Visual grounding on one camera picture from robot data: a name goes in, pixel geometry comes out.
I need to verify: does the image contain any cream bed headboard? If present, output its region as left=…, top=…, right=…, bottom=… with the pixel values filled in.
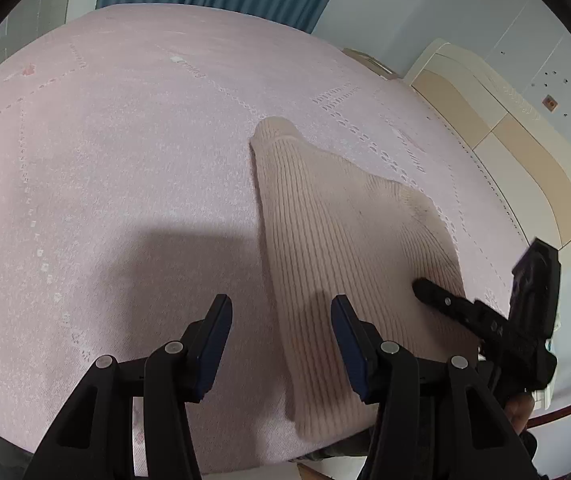
left=402, top=38, right=571, bottom=252

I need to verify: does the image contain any person's right hand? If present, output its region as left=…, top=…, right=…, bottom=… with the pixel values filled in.
left=504, top=392, right=537, bottom=435

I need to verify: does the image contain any bedside table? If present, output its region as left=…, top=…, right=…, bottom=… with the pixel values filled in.
left=339, top=47, right=401, bottom=81

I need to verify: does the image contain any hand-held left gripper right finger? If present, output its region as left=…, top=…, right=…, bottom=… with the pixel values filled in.
left=330, top=294, right=539, bottom=480

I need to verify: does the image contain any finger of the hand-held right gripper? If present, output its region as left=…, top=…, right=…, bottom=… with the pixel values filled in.
left=412, top=277, right=512, bottom=343

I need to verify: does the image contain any pink bedspread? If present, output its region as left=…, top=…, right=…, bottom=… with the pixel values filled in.
left=0, top=2, right=531, bottom=477

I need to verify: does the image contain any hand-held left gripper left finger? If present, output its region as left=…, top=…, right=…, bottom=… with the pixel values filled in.
left=22, top=293, right=233, bottom=480

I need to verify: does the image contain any white wardrobe with floral decals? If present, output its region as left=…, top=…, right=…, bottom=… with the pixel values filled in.
left=0, top=0, right=107, bottom=92

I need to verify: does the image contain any beige knit sweater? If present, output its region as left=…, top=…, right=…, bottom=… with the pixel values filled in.
left=249, top=116, right=481, bottom=442

